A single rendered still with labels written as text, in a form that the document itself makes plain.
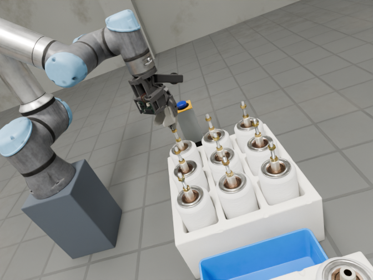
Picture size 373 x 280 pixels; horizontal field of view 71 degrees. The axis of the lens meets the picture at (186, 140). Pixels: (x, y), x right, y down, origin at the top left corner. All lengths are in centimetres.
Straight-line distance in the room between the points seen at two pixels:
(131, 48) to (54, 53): 18
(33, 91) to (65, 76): 34
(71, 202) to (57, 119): 28
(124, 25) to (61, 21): 268
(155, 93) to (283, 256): 57
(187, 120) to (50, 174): 50
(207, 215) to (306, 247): 28
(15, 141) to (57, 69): 32
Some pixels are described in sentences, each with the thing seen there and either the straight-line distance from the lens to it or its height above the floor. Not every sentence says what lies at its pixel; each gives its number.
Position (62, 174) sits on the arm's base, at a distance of 95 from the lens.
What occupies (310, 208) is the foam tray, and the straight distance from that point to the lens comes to 76.
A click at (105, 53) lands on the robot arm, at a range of 75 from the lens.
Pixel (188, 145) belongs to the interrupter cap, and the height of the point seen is 25.
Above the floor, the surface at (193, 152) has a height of 24.
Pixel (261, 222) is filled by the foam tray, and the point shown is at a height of 16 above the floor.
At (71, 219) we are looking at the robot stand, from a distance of 100.
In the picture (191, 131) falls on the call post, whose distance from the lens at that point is 103.
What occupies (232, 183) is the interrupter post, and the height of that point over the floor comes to 26.
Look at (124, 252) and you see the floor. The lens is 105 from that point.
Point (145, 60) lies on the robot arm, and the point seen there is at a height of 58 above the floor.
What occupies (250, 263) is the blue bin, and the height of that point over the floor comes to 5.
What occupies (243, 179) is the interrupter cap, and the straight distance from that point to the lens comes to 71.
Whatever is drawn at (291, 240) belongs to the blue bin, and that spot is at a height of 9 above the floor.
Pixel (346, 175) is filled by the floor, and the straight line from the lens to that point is 105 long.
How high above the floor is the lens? 75
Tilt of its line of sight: 32 degrees down
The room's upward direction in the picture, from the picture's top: 23 degrees counter-clockwise
